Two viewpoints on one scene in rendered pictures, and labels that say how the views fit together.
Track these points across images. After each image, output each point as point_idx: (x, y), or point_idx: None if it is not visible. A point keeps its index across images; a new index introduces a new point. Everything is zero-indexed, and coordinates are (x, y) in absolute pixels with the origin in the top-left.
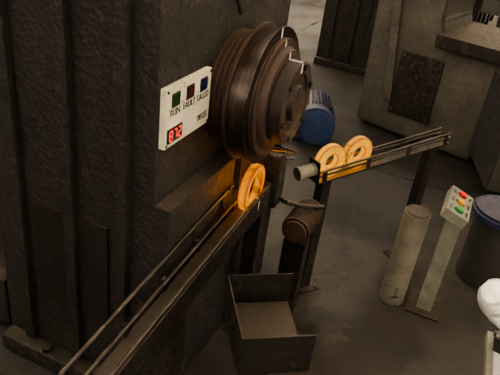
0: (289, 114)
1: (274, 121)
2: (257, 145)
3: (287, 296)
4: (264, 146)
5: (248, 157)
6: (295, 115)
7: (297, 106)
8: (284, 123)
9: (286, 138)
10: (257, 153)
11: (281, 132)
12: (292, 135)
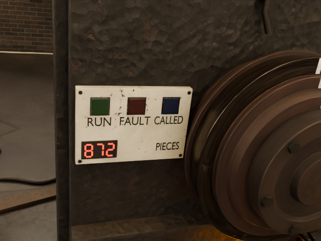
0: (293, 190)
1: (253, 191)
2: (233, 215)
3: None
4: (251, 223)
5: (219, 225)
6: (310, 198)
7: (320, 185)
8: (270, 201)
9: (288, 226)
10: (237, 227)
11: (267, 212)
12: (311, 227)
